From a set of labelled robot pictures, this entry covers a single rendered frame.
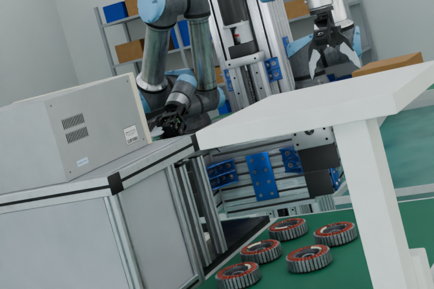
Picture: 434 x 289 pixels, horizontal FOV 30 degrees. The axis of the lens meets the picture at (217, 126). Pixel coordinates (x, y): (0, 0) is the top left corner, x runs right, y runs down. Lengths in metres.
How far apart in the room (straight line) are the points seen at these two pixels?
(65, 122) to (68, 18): 8.85
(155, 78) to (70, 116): 0.95
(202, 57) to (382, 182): 1.56
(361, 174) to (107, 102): 0.94
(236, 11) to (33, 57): 7.42
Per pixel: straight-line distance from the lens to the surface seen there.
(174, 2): 2.73
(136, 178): 1.95
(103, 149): 2.09
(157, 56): 2.86
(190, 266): 2.12
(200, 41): 2.83
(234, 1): 3.04
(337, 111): 1.34
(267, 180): 2.98
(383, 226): 1.40
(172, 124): 2.64
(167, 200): 2.07
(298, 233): 2.30
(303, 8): 8.66
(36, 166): 2.01
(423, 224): 2.18
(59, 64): 10.66
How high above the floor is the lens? 1.37
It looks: 7 degrees down
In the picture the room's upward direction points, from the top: 15 degrees counter-clockwise
